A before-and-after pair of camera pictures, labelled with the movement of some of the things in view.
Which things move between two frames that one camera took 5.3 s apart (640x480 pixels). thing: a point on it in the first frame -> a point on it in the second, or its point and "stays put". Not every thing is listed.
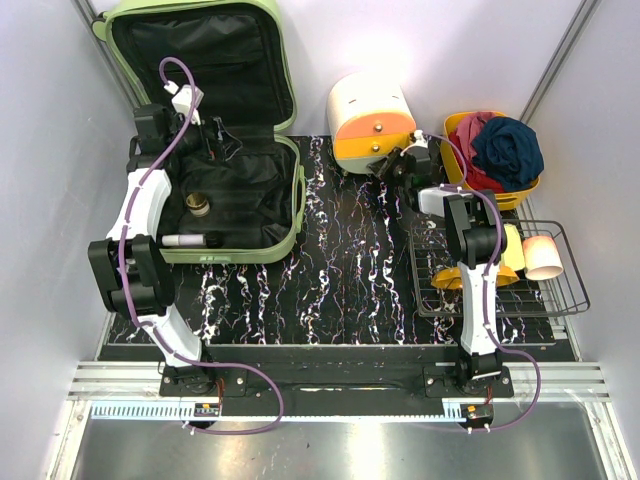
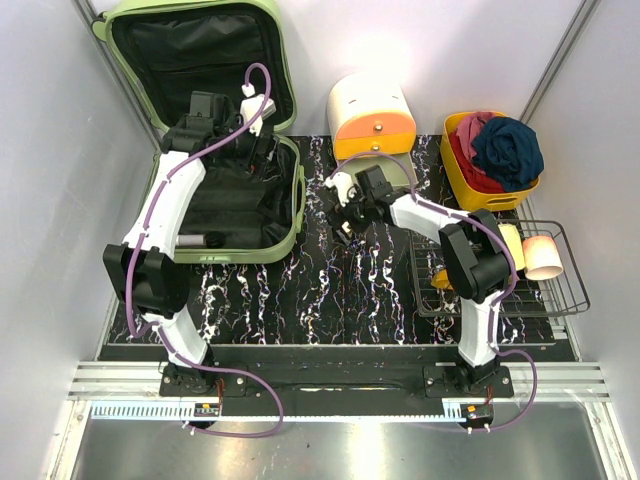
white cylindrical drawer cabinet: (369, 115) stays put
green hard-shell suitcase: (237, 188) stays put
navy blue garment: (509, 152) stays put
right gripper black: (383, 166) -> (344, 213)
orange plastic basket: (455, 172) stays put
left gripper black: (228, 143) -> (253, 160)
